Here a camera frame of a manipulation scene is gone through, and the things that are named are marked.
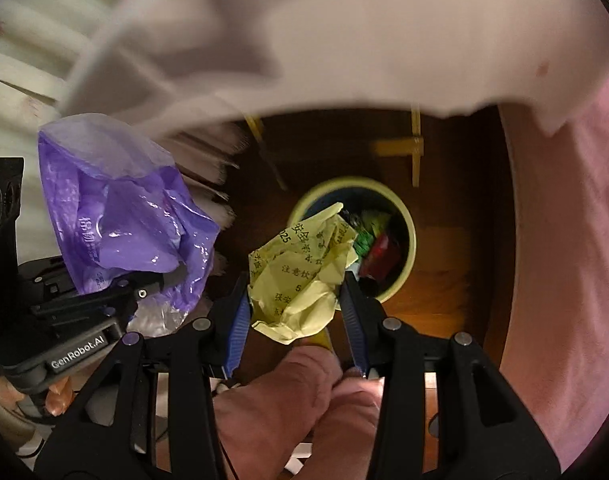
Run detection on purple plastic bag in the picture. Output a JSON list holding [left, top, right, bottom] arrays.
[[38, 114, 220, 337]]

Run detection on yellow paper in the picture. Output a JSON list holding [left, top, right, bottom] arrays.
[[248, 203, 358, 344]]

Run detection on red paper rolls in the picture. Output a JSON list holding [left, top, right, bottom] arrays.
[[359, 233, 401, 282]]

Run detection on green paper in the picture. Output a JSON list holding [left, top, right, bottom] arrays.
[[341, 209, 390, 258]]

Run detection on dark blue trash bin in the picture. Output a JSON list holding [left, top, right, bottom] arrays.
[[288, 177, 416, 302]]

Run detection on person's left hand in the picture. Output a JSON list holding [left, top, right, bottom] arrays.
[[45, 377, 76, 416]]

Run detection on right pink trouser leg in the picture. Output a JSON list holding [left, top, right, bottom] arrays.
[[295, 370, 385, 479]]

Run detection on left yellow slipper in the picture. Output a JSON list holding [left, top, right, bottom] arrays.
[[301, 328, 335, 353]]

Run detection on floral cream curtain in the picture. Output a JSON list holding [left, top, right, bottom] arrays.
[[0, 0, 118, 261]]

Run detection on cartoon printed tablecloth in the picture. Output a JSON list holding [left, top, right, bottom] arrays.
[[59, 0, 609, 136]]

